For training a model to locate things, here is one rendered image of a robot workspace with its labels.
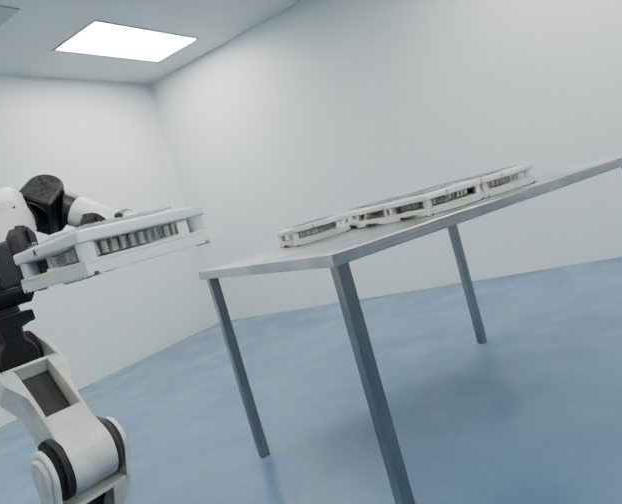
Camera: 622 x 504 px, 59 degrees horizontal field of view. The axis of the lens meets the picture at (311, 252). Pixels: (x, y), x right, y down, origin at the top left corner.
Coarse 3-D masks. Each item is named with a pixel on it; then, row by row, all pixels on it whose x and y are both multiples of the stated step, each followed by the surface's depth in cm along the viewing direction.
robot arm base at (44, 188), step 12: (36, 180) 151; (48, 180) 152; (60, 180) 153; (24, 192) 147; (36, 192) 148; (48, 192) 149; (60, 192) 151; (36, 204) 148; (48, 204) 147; (48, 216) 150; (48, 228) 154; (60, 228) 159
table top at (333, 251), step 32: (608, 160) 208; (512, 192) 180; (544, 192) 183; (384, 224) 201; (416, 224) 159; (448, 224) 160; (256, 256) 228; (288, 256) 175; (320, 256) 144; (352, 256) 143
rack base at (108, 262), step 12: (168, 240) 92; (180, 240) 94; (192, 240) 96; (204, 240) 98; (120, 252) 86; (132, 252) 87; (144, 252) 89; (156, 252) 90; (168, 252) 92; (72, 264) 84; (84, 264) 81; (96, 264) 82; (108, 264) 84; (120, 264) 85; (36, 276) 92; (48, 276) 90; (60, 276) 87; (72, 276) 84; (24, 288) 96; (36, 288) 93
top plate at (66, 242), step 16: (192, 208) 97; (112, 224) 85; (128, 224) 87; (144, 224) 89; (160, 224) 92; (64, 240) 83; (80, 240) 81; (96, 240) 85; (16, 256) 95; (32, 256) 91; (48, 256) 94
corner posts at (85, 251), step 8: (200, 216) 99; (192, 224) 98; (200, 224) 98; (80, 248) 82; (88, 248) 82; (80, 256) 82; (88, 256) 82; (96, 256) 83; (24, 264) 96; (32, 264) 96; (24, 272) 96; (32, 272) 96
